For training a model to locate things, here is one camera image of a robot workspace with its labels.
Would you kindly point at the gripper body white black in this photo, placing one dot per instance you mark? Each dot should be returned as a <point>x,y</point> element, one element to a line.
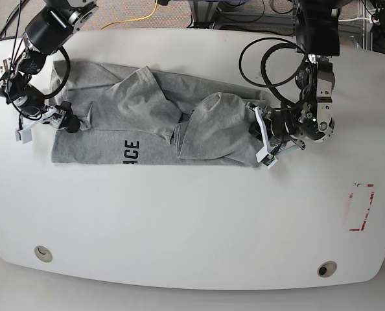
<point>49,115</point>
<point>276,139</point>

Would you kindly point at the grey t-shirt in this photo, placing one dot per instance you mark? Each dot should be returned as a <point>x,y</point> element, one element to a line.
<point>146,117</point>

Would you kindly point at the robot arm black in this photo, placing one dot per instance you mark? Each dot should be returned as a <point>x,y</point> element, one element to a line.
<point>45,35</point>
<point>306,104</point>

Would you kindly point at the red tape rectangle marking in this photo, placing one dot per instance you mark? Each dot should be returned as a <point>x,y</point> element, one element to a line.
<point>360,202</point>

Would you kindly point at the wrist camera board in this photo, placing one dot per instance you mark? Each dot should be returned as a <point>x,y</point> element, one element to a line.
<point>25,136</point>
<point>266,159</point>

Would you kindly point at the aluminium frame stand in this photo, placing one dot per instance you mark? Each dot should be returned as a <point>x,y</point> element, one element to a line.
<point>203,13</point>

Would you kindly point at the left table cable grommet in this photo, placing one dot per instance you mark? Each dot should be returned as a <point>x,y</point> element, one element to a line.
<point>43,254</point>

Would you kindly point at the table cable grommet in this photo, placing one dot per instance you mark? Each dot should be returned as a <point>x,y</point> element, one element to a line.
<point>43,254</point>
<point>327,269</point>

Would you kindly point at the right table cable grommet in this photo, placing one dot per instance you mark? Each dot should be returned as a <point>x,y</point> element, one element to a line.
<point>327,269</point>

